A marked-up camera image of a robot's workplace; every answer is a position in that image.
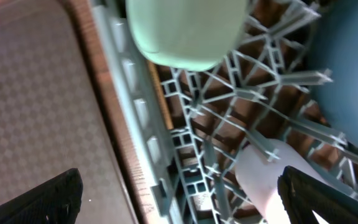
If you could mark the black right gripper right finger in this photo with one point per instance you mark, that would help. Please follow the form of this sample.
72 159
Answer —
303 197

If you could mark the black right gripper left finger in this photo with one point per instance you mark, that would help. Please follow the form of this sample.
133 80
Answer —
57 200

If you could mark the pink cup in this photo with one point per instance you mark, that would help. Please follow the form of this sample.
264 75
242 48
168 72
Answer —
258 178

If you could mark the wooden chopstick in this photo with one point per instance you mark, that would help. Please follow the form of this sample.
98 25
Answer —
159 91

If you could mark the dark blue bowl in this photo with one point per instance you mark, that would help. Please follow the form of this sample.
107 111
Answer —
335 47

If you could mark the mint green bowl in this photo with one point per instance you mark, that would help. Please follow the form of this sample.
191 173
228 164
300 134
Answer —
193 35

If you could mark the grey dishwasher rack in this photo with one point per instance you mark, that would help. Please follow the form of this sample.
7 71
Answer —
259 91

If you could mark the brown serving tray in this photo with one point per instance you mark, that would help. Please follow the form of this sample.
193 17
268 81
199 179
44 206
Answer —
50 120

